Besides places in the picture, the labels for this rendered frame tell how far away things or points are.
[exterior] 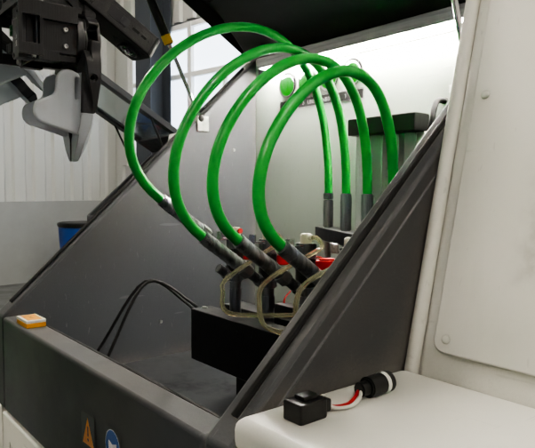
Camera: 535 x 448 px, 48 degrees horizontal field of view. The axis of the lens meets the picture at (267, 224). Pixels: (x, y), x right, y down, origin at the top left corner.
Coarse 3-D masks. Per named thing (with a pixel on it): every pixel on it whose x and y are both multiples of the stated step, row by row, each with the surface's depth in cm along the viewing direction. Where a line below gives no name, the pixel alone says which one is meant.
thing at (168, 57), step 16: (208, 32) 86; (224, 32) 88; (256, 32) 92; (272, 32) 93; (176, 48) 83; (160, 64) 82; (304, 64) 98; (144, 80) 80; (144, 96) 80; (320, 96) 100; (128, 112) 79; (320, 112) 101; (128, 128) 79; (320, 128) 102; (128, 144) 79; (128, 160) 80; (144, 176) 81; (160, 192) 83
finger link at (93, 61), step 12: (96, 48) 60; (84, 60) 59; (96, 60) 59; (84, 72) 60; (96, 72) 60; (84, 84) 60; (96, 84) 60; (84, 96) 60; (96, 96) 60; (84, 108) 60; (96, 108) 61
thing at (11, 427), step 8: (8, 416) 100; (8, 424) 99; (16, 424) 96; (8, 432) 99; (16, 432) 96; (24, 432) 93; (8, 440) 100; (16, 440) 96; (24, 440) 93; (32, 440) 90
